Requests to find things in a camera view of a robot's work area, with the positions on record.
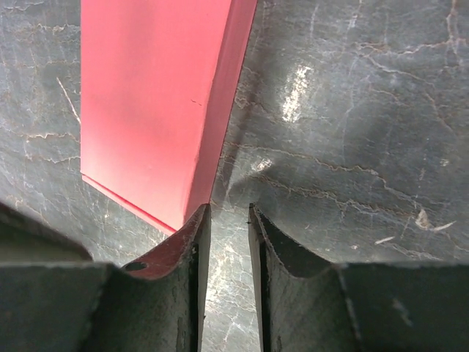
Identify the pink express box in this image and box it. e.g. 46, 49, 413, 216
81, 1, 256, 234

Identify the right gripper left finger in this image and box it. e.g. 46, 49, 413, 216
1, 205, 211, 351

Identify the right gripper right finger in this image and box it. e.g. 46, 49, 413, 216
248, 205, 468, 351

